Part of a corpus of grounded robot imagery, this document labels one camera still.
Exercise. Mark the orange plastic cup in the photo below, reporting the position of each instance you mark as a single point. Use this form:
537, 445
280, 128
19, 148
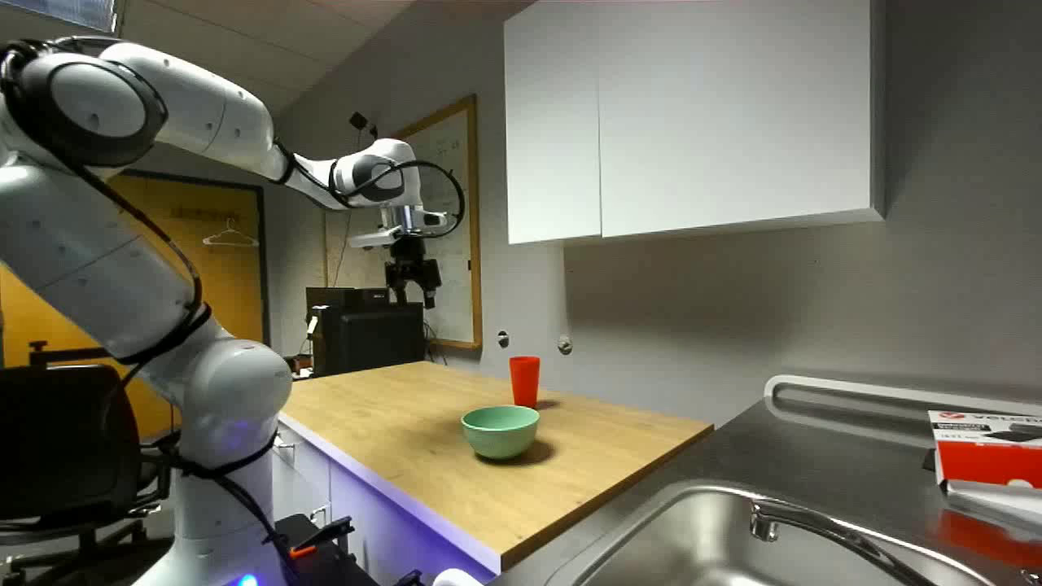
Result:
527, 378

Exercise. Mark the white wall cabinet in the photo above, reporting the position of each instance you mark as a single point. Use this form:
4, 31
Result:
688, 115

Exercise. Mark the framed whiteboard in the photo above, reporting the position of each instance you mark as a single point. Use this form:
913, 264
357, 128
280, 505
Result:
449, 185

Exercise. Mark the green ceramic bowl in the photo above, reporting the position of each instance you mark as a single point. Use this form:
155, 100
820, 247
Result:
498, 432

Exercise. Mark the black office chair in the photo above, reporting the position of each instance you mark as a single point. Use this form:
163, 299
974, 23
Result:
70, 447

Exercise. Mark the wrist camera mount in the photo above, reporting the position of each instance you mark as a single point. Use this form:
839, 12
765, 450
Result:
405, 223

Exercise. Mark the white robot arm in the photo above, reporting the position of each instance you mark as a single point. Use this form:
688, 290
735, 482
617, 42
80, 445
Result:
75, 111

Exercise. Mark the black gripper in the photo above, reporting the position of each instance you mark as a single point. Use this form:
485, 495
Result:
413, 264

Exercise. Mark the orange wooden door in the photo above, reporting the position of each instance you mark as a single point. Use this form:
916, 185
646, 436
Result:
207, 261

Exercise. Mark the stainless steel sink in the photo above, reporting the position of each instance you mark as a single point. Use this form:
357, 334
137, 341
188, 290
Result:
721, 536

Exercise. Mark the red and white box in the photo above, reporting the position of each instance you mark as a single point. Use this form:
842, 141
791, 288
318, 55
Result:
991, 463

